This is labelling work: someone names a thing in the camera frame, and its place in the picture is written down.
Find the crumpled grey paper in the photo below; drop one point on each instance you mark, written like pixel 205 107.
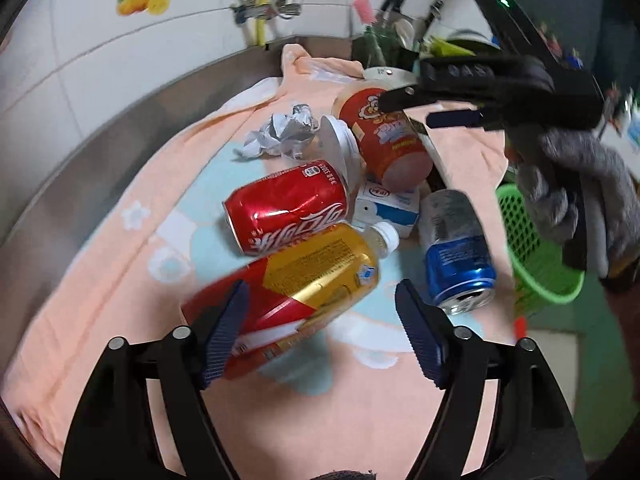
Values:
pixel 280 130

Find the white round lid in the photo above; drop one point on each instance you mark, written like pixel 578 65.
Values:
pixel 335 145

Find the pink brush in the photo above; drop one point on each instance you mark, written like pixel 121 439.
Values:
pixel 364 9

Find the blue drink can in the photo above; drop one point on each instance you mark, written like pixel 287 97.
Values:
pixel 457 255

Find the dark green utensil holder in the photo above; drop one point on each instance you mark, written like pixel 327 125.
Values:
pixel 380 47

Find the person's right hand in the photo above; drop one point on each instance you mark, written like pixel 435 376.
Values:
pixel 590 175

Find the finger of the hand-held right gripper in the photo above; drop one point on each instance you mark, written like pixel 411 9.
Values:
pixel 400 98
pixel 452 119

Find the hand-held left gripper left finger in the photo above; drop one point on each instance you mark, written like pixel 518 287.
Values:
pixel 227 332

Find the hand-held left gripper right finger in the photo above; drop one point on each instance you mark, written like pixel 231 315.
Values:
pixel 420 335

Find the peach towel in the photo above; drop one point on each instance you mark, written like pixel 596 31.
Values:
pixel 125 260

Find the white and blue milk carton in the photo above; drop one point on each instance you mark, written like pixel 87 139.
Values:
pixel 395 210

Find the white plastic device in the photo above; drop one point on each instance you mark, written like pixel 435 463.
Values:
pixel 392 76

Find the red instant noodle cup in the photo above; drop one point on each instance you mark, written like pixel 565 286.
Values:
pixel 390 145

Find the red soda can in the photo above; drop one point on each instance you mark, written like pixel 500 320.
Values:
pixel 285 205

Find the green plastic basket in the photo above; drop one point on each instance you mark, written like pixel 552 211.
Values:
pixel 545 280

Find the yellow and red drink bottle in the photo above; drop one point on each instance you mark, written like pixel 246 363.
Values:
pixel 310 270

